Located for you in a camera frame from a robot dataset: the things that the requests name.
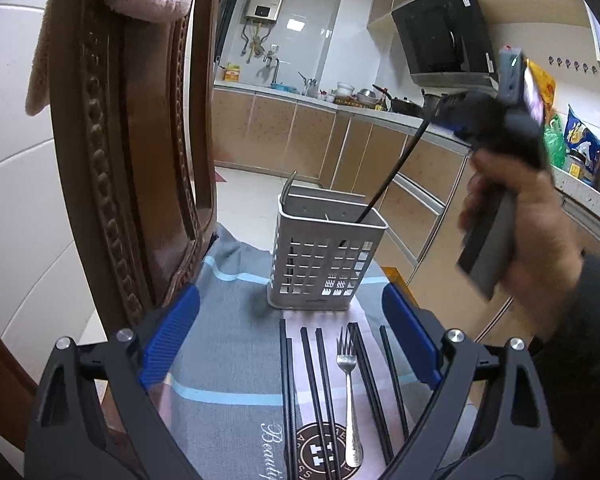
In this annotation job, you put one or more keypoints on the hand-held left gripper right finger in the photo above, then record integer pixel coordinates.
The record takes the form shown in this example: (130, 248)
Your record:
(410, 335)

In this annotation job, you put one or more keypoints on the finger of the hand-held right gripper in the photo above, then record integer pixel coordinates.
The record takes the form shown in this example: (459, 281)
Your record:
(452, 105)
(464, 130)

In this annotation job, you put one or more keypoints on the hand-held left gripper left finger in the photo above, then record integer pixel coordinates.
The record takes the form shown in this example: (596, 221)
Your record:
(172, 335)

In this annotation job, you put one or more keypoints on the black chopstick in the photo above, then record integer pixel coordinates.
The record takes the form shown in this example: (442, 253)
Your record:
(310, 385)
(326, 385)
(394, 385)
(374, 390)
(291, 385)
(395, 170)
(367, 390)
(283, 360)

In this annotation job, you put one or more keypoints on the metal fork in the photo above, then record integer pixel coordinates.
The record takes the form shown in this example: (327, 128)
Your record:
(349, 410)

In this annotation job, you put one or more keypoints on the grey plastic utensil holder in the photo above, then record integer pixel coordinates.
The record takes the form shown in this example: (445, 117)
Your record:
(325, 260)

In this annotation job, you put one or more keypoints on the person's right hand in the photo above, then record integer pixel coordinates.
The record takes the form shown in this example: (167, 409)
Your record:
(540, 220)

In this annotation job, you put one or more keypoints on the green plastic bag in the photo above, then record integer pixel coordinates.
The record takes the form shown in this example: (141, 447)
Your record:
(556, 142)

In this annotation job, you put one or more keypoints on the yellow and red bag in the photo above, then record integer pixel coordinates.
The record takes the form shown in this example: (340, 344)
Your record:
(542, 90)

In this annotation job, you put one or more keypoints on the black wok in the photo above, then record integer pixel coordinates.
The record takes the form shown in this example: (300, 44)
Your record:
(402, 105)

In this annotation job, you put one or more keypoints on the blue snack bag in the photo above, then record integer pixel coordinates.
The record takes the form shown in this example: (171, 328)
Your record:
(582, 135)

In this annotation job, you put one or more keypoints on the grey and pink blanket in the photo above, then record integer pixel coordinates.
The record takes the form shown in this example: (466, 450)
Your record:
(240, 320)

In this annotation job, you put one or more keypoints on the black range hood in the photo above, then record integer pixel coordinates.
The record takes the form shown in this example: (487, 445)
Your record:
(445, 35)

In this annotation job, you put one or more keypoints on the pile of dishes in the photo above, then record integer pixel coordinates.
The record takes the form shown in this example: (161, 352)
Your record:
(352, 95)

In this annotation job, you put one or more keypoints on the red floor mat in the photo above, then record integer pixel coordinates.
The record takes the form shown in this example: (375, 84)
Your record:
(221, 175)

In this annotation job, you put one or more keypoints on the blue basin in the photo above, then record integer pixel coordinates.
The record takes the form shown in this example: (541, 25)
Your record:
(284, 87)

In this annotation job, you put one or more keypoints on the beige kitchen base cabinets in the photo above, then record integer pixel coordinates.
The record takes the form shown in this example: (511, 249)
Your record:
(280, 135)

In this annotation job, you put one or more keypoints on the metal spoon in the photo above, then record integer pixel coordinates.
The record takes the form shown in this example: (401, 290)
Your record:
(290, 182)

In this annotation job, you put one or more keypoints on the carved wooden chair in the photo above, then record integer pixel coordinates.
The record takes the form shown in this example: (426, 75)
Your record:
(130, 160)

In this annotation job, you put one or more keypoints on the kitchen faucet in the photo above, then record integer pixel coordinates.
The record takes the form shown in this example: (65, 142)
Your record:
(275, 70)

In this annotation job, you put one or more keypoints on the water heater pipes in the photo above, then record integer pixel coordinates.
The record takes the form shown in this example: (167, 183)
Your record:
(254, 42)

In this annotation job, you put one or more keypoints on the yellow box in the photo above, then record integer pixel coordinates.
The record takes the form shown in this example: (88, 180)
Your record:
(232, 73)

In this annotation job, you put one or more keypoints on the row of wall hooks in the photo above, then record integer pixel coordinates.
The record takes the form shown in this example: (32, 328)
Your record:
(572, 63)

